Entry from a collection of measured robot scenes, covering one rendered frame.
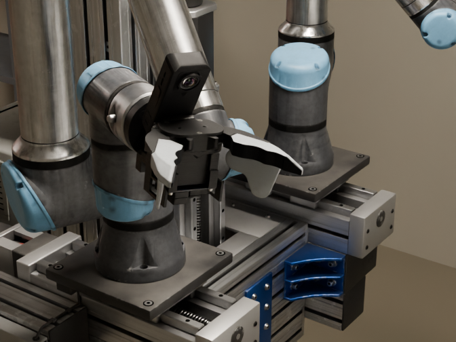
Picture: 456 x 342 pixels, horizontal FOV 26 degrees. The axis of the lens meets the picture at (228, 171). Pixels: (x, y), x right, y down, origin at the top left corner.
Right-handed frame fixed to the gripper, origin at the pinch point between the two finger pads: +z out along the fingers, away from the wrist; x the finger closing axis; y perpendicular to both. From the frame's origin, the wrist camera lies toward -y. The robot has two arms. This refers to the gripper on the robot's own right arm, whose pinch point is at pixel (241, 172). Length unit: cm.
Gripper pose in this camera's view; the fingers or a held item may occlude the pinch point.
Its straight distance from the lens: 96.7
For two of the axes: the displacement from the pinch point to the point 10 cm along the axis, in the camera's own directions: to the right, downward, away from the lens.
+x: -8.7, 0.8, -4.9
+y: -1.2, 9.3, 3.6
